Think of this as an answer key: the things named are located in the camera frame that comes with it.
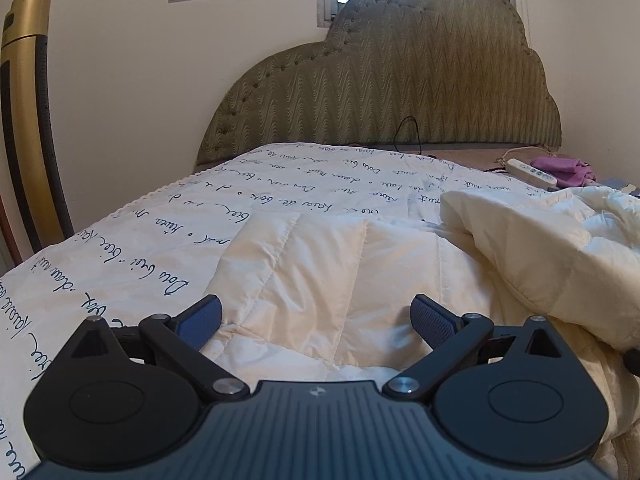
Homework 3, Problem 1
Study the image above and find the blue grey folded cloth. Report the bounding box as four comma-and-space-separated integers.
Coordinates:
600, 178, 640, 198

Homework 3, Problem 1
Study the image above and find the black cable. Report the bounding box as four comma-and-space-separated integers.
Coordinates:
392, 115, 509, 172

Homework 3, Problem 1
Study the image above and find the white script-print bedspread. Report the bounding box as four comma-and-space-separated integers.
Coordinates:
1, 143, 538, 479

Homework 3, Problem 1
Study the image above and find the purple garment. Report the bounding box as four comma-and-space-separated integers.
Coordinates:
530, 156, 597, 188

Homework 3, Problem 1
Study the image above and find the olive green upholstered headboard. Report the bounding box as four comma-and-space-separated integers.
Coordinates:
196, 0, 562, 167

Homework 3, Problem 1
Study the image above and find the white remote control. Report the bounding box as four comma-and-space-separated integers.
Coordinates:
504, 158, 558, 191

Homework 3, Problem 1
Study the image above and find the cream puffer jacket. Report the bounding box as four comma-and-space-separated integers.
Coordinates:
204, 188, 639, 479

